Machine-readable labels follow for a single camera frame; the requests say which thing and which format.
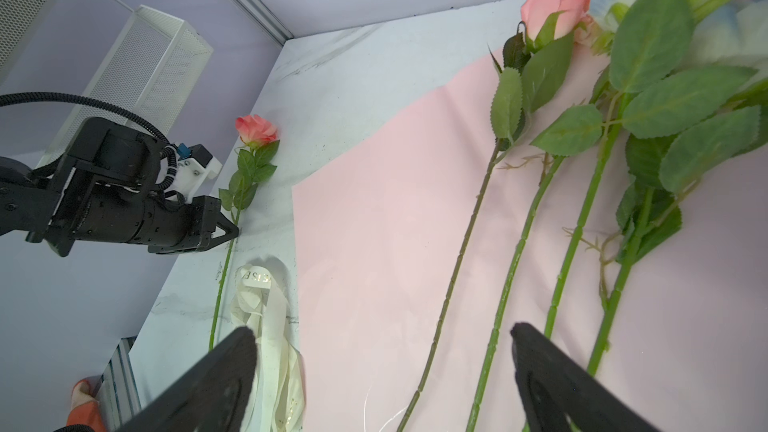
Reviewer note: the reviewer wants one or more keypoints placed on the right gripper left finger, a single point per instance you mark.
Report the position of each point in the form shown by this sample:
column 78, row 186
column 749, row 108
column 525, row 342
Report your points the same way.
column 212, row 396

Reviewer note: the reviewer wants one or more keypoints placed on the cream peach fake rose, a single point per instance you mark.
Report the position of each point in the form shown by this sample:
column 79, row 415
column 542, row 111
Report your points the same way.
column 710, row 108

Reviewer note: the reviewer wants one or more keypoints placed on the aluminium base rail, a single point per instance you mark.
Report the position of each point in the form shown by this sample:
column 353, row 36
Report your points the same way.
column 117, row 392

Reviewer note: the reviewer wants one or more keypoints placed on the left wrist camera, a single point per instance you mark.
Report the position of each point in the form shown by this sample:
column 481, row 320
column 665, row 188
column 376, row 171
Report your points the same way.
column 195, row 165

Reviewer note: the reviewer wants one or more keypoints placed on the pink fake rose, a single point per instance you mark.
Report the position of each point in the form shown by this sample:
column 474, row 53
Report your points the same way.
column 260, row 143
column 507, row 121

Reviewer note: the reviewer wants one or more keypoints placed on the cream printed ribbon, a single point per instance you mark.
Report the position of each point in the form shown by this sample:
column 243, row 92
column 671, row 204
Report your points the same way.
column 277, row 399

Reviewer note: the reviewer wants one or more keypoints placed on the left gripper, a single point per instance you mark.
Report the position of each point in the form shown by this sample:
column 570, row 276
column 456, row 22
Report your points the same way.
column 195, row 227

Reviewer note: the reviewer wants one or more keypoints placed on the white blue fake rose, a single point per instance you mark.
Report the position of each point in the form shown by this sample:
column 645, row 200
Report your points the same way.
column 688, row 347

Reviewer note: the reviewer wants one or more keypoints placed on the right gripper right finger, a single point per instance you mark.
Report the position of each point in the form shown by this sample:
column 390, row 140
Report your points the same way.
column 558, row 395

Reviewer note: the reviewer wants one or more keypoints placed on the orange rubber glove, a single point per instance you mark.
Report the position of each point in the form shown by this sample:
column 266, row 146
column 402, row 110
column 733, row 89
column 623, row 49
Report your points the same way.
column 85, row 409

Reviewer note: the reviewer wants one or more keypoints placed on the lower white mesh shelf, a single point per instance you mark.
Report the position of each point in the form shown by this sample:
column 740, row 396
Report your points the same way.
column 152, row 67

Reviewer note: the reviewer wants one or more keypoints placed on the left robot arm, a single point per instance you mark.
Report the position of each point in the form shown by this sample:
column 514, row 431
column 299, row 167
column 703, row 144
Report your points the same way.
column 113, row 184

